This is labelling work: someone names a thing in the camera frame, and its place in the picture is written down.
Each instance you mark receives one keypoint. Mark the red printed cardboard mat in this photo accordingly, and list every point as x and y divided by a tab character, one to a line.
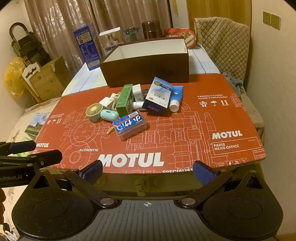
185	129

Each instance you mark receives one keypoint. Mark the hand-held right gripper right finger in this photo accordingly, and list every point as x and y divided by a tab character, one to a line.
203	173

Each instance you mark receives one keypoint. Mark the wooden door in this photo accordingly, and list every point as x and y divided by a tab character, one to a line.
219	9

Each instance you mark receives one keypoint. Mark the white carved wooden panel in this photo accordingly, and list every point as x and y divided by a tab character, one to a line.
29	74

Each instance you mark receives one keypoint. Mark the pastel checked tablecloth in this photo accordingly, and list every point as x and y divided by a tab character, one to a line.
81	81

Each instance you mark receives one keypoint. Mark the grey knit cloth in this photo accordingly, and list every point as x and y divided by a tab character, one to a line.
233	81

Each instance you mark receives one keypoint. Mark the blue white medicine box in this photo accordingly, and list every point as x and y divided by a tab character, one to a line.
157	97

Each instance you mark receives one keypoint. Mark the beige patterned curtain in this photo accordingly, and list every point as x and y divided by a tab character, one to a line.
69	23

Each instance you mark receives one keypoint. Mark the beige quilted chair cover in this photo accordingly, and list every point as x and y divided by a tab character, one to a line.
226	46

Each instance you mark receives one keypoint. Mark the brown metal canister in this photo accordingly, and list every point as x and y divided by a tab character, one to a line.
150	30

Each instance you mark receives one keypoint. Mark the quilted seat cushion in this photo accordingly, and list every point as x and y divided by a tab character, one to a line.
252	109

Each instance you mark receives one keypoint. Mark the dark bamboo rack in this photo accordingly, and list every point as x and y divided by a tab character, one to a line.
30	46

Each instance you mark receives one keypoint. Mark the plain cardboard box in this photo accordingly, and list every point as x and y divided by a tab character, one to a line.
50	78

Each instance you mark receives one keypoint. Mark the small white bottle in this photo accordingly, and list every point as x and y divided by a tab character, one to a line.
136	105

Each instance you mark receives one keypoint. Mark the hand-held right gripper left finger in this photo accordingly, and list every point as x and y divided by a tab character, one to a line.
93	172

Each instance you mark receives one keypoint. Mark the white charger block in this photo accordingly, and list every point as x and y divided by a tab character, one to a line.
104	102

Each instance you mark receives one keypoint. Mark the brown cardboard storage box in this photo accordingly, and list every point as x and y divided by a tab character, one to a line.
143	69

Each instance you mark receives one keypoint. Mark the blue milk carton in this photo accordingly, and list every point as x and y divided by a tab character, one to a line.
86	46

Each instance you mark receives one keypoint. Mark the green picture brochure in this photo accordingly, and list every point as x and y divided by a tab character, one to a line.
35	125

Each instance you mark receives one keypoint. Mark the blue clear plastic box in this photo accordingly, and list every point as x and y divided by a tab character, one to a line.
129	126

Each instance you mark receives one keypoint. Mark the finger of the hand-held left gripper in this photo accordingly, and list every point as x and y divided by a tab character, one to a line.
23	146
46	157

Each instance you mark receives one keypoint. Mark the glass jar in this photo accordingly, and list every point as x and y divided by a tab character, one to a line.
131	34

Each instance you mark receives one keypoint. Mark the beige wall socket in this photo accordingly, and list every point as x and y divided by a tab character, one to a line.
276	22
267	18

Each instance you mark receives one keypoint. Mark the green rectangular box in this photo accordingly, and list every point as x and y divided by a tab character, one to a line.
123	102

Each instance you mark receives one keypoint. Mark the small yellow pen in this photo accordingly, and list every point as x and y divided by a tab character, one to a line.
110	130

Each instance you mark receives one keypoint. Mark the small blue packet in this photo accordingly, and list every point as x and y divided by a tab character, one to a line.
177	95

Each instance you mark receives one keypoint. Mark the white picture box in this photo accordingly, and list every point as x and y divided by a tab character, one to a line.
111	39

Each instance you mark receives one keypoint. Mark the yellow plastic bag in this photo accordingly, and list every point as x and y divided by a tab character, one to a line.
13	78

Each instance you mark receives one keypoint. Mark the teal earbud case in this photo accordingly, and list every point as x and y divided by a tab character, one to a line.
108	114

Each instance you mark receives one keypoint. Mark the red snack tin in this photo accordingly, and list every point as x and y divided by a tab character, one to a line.
185	37

